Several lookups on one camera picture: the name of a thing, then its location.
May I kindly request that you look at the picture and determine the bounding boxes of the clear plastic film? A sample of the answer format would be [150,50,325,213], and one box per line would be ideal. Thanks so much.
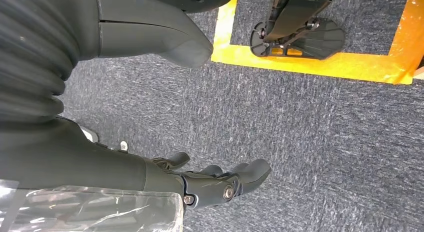
[0,179,185,232]

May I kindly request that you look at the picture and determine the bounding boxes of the black robot foot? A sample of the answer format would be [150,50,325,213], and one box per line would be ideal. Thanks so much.
[250,0,347,61]

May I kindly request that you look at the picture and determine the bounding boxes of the yellow floor tape square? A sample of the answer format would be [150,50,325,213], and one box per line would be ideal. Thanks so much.
[210,0,424,85]

